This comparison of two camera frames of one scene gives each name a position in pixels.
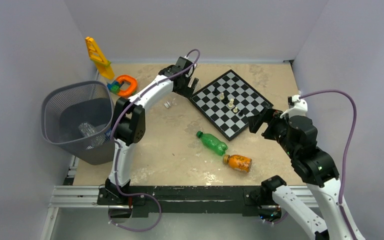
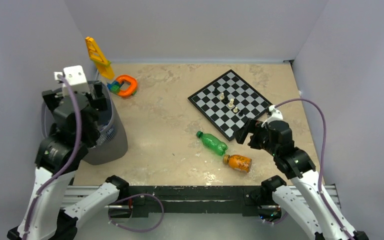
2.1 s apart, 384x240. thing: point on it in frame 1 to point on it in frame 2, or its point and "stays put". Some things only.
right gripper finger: x=255 y=122 to x=240 y=135
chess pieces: x=231 y=103 stays put
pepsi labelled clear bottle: x=101 y=140 stays put
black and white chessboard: x=227 y=102 stays put
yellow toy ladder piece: x=98 y=59 stays put
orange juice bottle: x=238 y=162 stays put
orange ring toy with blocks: x=115 y=87 stays put
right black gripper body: x=275 y=129 to x=259 y=139
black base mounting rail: x=145 y=200 stays put
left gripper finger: x=192 y=82 to x=52 y=101
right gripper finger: x=272 y=113 to x=255 y=124
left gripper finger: x=183 y=89 to x=98 y=89
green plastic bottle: x=211 y=142 stays put
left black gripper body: x=186 y=78 to x=95 y=122
